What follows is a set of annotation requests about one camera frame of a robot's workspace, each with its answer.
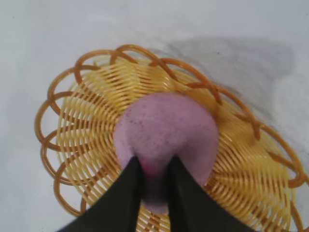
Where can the yellow woven plastic basket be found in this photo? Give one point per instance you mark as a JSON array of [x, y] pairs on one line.
[[241, 169]]

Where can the pink foam peach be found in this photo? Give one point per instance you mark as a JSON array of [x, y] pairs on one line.
[[164, 125]]

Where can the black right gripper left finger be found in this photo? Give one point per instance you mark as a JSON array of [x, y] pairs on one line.
[[116, 205]]

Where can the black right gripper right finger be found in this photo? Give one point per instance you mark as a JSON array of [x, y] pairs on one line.
[[193, 205]]

